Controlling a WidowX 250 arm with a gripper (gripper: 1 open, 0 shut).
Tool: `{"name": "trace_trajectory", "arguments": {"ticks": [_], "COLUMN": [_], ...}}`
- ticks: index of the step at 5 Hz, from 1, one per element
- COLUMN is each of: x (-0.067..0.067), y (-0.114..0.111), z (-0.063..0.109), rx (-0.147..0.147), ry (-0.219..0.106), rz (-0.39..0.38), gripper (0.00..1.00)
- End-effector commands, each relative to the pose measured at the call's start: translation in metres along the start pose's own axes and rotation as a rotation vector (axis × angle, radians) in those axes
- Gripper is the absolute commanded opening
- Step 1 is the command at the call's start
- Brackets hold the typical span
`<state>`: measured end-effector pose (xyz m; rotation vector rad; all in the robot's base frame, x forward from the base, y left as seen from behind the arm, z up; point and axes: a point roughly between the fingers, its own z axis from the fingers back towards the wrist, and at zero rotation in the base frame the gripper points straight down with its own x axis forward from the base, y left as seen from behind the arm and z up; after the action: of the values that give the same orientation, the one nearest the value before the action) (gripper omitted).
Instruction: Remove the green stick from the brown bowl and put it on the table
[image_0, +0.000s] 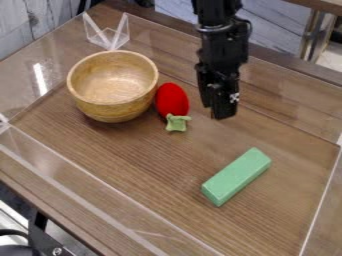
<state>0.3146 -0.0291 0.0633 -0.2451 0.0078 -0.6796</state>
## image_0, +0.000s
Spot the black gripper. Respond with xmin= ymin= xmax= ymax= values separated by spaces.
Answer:
xmin=195 ymin=17 xmax=251 ymax=120

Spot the brown wooden bowl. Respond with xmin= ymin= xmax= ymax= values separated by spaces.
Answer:
xmin=65 ymin=50 xmax=159 ymax=123

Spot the green block stick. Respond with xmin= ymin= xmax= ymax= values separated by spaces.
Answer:
xmin=200 ymin=147 xmax=272 ymax=207

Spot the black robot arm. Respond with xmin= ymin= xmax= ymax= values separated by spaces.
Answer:
xmin=191 ymin=0 xmax=252 ymax=120

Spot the red plush strawberry toy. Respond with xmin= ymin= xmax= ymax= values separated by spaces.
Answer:
xmin=155 ymin=82 xmax=191 ymax=132

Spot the metal table leg background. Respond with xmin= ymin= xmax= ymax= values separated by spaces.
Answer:
xmin=299 ymin=10 xmax=338 ymax=63

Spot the clear acrylic corner bracket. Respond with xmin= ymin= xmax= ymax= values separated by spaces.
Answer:
xmin=81 ymin=12 xmax=129 ymax=51

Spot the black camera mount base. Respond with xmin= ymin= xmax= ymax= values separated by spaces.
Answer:
xmin=0 ymin=209 xmax=77 ymax=256

